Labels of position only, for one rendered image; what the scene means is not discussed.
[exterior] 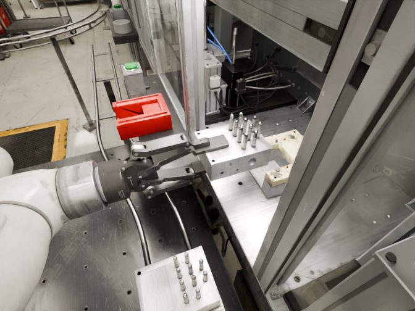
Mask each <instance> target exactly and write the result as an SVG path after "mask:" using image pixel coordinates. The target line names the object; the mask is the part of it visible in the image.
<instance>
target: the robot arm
mask: <svg viewBox="0 0 415 311"><path fill-rule="evenodd" d="M229 144H230V143H229V142H228V140H227V138H226V137H225V136H224V135H218V136H213V137H210V138H208V137H203V138H199V139H195V140H190V139H189V138H188V136H187V134H186V133H181V134H177V135H173V136H168V137H165V138H160V139H155V140H152V141H148V142H145V143H140V142H133V143H131V144H130V148H131V154H130V156H129V157H127V158H126V159H124V160H120V159H112V160H108V161H105V162H100V163H99V164H97V163H96V162H95V161H93V160H91V161H87V162H83V163H80V164H75V165H71V166H65V167H62V168H57V169H51V170H33V171H28V172H23V173H18V174H14V175H12V171H13V167H14V163H13V160H12V158H11V156H10V155H9V153H8V152H7V151H6V150H4V149H3V148H1V147H0V311H24V310H25V308H26V307H27V305H28V303H29V301H30V299H31V297H32V295H33V293H34V291H35V289H36V287H37V284H38V282H39V280H40V278H41V274H42V272H43V269H44V266H45V263H46V259H47V257H48V252H49V243H50V242H51V240H52V238H53V237H54V235H55V234H56V233H57V232H58V231H59V230H60V229H61V228H62V226H63V223H65V222H67V221H70V220H73V219H75V218H80V217H82V216H85V215H89V214H93V213H95V212H99V211H102V210H105V209H106V208H107V206H108V203H109V204H112V203H115V202H119V201H122V200H125V199H128V198H129V197H130V196H131V193H134V192H144V193H145V194H146V198H147V199H150V198H152V197H154V196H157V195H158V194H161V193H165V192H168V191H171V190H175V189H178V188H182V187H184V186H188V185H192V184H193V179H194V178H195V177H196V176H197V175H200V174H204V173H206V171H205V169H204V167H203V165H202V163H201V161H200V160H198V161H195V162H192V163H191V164H189V166H188V167H178V168H167V169H160V168H161V167H162V166H163V165H166V164H168V163H170V162H173V161H175V160H177V159H179V158H181V157H183V156H186V155H188V154H190V153H193V155H195V156H197V155H200V154H204V153H207V152H211V151H215V150H218V149H222V148H225V147H229ZM185 180H186V181H185Z"/></svg>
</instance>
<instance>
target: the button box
mask: <svg viewBox="0 0 415 311"><path fill-rule="evenodd" d="M135 63H136V64H137V68H135V69H132V70H127V69H125V67H124V65H125V64H122V65H121V67H122V72H123V75H124V79H125V83H126V85H127V89H128V93H129V96H130V99H132V98H136V97H142V96H147V93H146V90H147V89H150V88H151V87H150V86H145V82H144V78H143V72H142V69H141V67H140V64H139V62H135Z"/></svg>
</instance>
